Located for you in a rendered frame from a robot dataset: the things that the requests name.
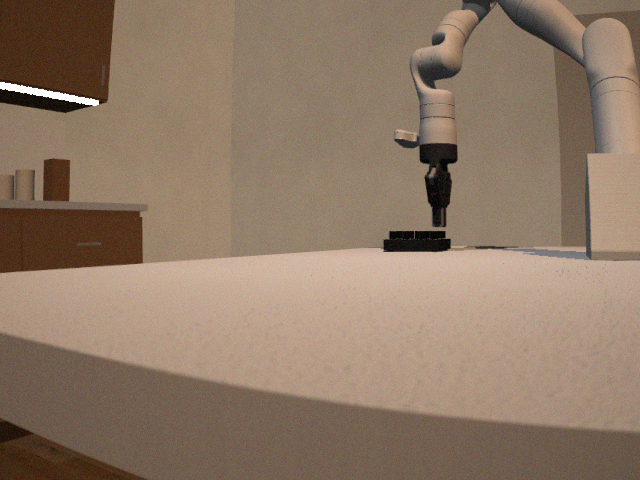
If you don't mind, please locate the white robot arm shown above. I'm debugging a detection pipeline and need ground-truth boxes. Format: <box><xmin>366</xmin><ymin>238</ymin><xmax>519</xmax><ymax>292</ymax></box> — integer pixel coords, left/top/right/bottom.
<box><xmin>394</xmin><ymin>0</ymin><xmax>640</xmax><ymax>153</ymax></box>

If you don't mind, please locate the black knob box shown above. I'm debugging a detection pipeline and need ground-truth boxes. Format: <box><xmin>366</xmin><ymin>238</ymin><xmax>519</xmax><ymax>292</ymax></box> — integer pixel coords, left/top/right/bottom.
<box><xmin>383</xmin><ymin>231</ymin><xmax>451</xmax><ymax>252</ymax></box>

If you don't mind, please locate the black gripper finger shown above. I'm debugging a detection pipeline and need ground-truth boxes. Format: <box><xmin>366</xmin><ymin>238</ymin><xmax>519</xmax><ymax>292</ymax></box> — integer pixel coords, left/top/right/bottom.
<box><xmin>442</xmin><ymin>172</ymin><xmax>452</xmax><ymax>227</ymax></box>
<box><xmin>425</xmin><ymin>167</ymin><xmax>448</xmax><ymax>227</ymax></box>

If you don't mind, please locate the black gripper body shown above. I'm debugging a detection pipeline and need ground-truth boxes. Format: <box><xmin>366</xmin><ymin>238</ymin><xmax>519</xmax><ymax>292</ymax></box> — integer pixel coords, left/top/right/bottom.
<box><xmin>419</xmin><ymin>143</ymin><xmax>457</xmax><ymax>190</ymax></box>

